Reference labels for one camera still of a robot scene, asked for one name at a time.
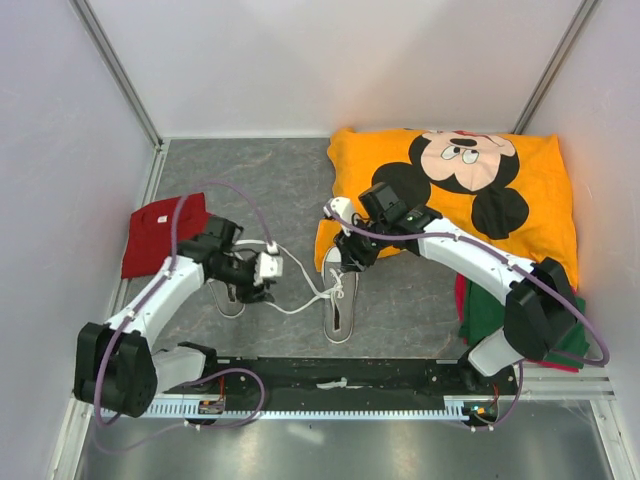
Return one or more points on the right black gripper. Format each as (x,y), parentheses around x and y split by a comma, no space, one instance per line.
(352,259)

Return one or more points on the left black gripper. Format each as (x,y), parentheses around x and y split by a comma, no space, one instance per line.
(251,293)

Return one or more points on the grey sneaker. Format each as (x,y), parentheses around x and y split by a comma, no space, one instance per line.
(225,299)
(339,306)

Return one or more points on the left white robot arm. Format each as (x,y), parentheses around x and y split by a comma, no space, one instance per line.
(115,365)

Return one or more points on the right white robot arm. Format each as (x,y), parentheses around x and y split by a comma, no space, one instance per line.
(540,308)

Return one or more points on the red cloth under green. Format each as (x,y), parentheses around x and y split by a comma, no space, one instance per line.
(462,300)

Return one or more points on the white tape scrap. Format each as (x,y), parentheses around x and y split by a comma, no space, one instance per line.
(333,384)

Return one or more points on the red folded t-shirt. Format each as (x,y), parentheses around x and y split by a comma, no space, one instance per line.
(149,236)

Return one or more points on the green folded cloth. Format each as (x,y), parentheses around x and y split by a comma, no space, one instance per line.
(480,315)

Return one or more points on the orange mickey mouse pillow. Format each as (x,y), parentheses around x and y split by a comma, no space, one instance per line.
(512,191)

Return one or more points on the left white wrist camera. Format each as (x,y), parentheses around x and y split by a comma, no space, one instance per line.
(269,265)

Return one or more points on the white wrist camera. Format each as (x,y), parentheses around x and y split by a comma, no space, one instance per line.
(342,210)
(269,265)

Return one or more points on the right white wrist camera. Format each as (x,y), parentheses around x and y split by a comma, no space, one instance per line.
(342,210)

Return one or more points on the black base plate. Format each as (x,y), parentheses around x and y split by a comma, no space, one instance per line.
(361,384)

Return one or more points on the slotted cable duct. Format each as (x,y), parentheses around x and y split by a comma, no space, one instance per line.
(167,407)

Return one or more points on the left aluminium frame post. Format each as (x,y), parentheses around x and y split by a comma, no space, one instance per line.
(101,41)

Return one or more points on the aluminium frame post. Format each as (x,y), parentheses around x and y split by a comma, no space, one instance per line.
(580,19)
(101,41)

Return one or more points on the right aluminium frame post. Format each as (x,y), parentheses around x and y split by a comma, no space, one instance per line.
(580,19)

